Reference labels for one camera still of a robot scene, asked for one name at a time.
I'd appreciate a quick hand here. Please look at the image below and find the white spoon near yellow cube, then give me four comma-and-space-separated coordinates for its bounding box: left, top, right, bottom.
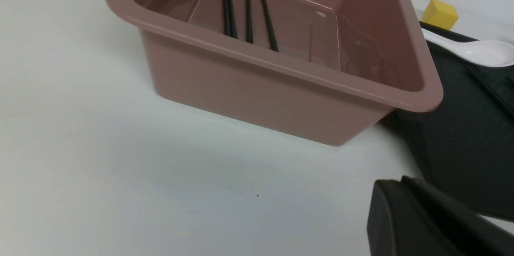
422, 28, 514, 68

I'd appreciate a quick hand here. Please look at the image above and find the yellow cube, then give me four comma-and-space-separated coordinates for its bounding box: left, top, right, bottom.
421, 0, 459, 30

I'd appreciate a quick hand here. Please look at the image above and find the pink plastic bin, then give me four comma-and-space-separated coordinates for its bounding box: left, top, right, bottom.
106, 0, 444, 146

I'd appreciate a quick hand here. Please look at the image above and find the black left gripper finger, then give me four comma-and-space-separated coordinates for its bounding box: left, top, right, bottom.
367, 176, 514, 256

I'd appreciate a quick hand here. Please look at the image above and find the black chopstick in bin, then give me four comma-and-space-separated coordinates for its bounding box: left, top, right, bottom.
223, 0, 231, 37
262, 0, 279, 52

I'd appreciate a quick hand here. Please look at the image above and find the black plastic tray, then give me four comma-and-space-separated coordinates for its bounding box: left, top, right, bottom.
395, 43, 514, 221

